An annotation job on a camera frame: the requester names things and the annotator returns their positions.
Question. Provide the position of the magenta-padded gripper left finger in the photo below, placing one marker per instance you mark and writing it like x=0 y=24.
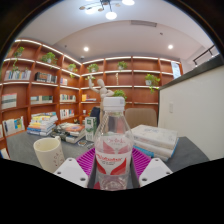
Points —
x=70 y=171

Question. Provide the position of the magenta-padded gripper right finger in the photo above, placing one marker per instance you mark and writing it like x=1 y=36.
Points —
x=156 y=170

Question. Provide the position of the clear plastic water bottle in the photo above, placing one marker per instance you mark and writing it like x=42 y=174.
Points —
x=114 y=150

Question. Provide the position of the cream paper cup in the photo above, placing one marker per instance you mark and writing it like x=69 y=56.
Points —
x=48 y=155

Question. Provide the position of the low stack of magazines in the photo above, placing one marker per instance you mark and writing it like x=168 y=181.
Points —
x=70 y=131

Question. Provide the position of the tall white green carton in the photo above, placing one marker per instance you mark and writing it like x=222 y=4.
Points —
x=90 y=128

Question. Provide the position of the colourful book stack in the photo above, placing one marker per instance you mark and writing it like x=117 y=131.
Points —
x=41 y=124

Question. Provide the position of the beige chair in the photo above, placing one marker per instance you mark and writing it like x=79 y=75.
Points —
x=141 y=116

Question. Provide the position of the round recessed ceiling light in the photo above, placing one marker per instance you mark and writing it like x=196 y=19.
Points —
x=170 y=46
x=86 y=49

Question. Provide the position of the ceiling air vent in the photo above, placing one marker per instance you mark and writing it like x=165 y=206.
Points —
x=143 y=23

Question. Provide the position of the ceiling lamp with round bulbs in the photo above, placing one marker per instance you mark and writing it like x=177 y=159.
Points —
x=111 y=15

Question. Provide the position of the wooden wall shelf unit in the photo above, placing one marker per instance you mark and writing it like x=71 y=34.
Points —
x=43 y=90

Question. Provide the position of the black curtain rail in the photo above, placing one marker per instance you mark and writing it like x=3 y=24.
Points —
x=203 y=55

